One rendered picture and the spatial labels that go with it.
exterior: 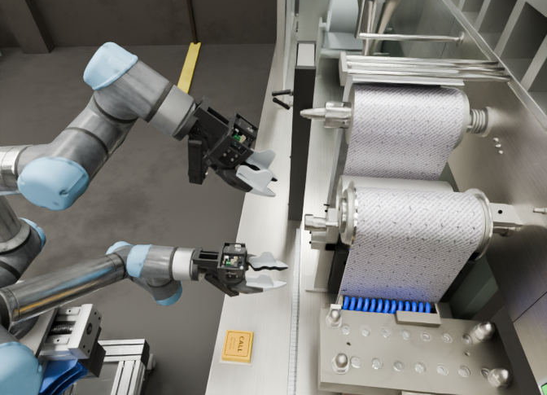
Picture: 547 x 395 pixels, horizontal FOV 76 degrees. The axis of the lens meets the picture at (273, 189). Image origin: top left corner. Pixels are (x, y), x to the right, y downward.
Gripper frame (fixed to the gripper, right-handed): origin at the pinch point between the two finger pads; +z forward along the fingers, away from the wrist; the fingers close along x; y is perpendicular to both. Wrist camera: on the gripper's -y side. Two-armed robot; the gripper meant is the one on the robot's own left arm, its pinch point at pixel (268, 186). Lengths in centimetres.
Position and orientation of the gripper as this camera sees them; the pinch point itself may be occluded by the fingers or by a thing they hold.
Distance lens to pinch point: 67.8
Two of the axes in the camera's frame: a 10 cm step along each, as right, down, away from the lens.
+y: 6.4, -5.0, -5.8
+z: 7.6, 5.0, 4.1
